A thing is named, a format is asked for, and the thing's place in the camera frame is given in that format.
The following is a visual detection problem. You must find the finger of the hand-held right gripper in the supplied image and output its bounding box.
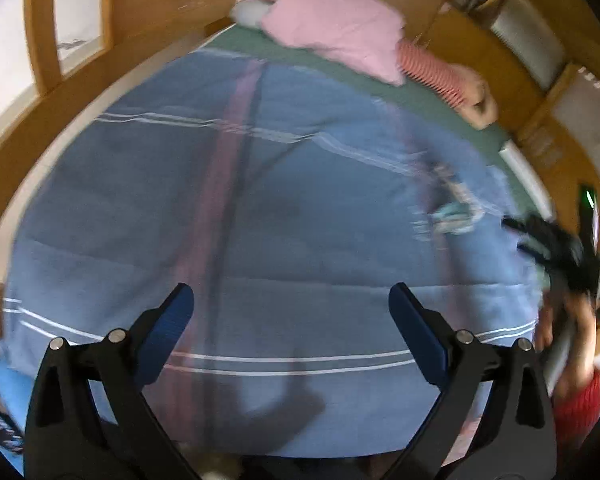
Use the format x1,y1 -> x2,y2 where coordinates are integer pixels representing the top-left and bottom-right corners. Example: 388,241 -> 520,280
502,214 -> 556,243
517,240 -> 556,268

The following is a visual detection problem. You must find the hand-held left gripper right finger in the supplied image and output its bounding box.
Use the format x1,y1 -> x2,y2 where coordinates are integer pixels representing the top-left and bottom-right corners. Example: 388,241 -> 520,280
380,282 -> 558,480

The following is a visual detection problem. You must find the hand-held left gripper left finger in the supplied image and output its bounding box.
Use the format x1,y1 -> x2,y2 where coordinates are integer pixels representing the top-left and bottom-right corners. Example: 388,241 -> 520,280
24,282 -> 201,480

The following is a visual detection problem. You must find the person's right forearm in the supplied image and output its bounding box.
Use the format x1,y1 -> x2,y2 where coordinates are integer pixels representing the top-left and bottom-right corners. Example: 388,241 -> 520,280
550,292 -> 600,448

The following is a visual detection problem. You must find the person's right hand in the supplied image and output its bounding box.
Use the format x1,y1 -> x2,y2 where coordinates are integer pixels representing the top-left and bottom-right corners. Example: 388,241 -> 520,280
535,292 -> 596,361

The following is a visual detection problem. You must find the blue plaid blanket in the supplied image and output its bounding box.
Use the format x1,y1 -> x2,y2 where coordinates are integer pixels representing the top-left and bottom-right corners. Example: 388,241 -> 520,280
2,50 -> 546,458

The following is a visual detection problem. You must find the striped plush doll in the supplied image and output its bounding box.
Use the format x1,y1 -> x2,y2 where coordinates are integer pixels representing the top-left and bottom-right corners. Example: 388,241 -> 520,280
397,40 -> 499,131

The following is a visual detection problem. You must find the blue printed cloth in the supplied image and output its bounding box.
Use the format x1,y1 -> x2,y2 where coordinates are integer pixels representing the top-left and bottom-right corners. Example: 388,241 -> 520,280
0,345 -> 33,458

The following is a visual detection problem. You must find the white radiator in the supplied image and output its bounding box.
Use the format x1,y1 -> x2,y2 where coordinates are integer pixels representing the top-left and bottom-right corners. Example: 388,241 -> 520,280
490,0 -> 566,91

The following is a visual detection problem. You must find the green mattress cover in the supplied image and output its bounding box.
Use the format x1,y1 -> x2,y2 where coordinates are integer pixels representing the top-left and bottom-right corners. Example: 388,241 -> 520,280
200,25 -> 541,211

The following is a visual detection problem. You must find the pink pillow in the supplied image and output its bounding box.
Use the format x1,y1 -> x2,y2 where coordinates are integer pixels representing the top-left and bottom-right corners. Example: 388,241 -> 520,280
260,0 -> 407,86

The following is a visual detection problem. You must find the pale blue-grey pillow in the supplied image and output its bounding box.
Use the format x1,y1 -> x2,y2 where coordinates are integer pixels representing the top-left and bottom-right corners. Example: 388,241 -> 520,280
230,0 -> 276,28

